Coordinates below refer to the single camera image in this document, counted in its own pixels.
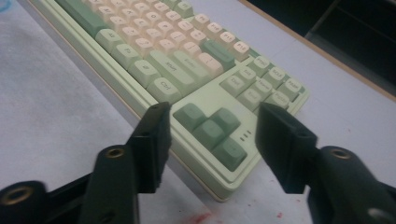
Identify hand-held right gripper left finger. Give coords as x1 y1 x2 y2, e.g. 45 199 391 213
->
78 102 173 224

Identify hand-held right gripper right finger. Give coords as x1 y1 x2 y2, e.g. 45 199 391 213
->
254 102 396 224

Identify green mechanical keyboard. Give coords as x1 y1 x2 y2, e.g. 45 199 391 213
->
29 0 311 203

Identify white textured cloth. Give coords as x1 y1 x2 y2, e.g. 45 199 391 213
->
0 0 139 190

